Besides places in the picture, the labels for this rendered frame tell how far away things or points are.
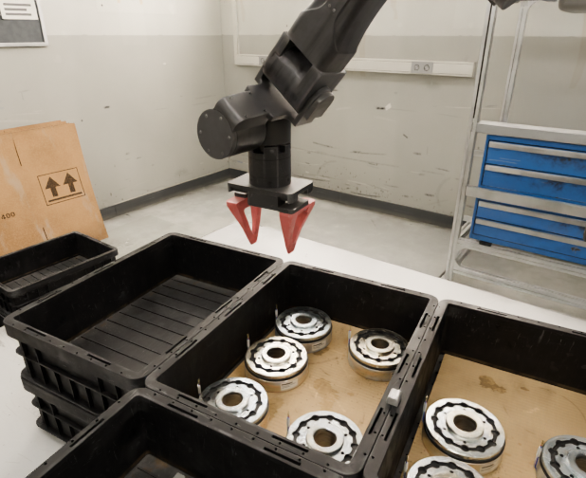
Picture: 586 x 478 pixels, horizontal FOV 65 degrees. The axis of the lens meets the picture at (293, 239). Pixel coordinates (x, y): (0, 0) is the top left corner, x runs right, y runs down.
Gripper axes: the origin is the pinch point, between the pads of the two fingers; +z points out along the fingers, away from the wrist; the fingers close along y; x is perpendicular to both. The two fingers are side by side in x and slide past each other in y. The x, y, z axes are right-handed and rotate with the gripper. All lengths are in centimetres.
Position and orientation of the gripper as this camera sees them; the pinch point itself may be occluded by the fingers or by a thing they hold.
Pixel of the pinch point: (271, 242)
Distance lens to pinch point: 66.1
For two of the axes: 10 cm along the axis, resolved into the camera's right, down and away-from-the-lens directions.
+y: 8.7, 2.1, -4.5
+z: 0.0, 9.1, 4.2
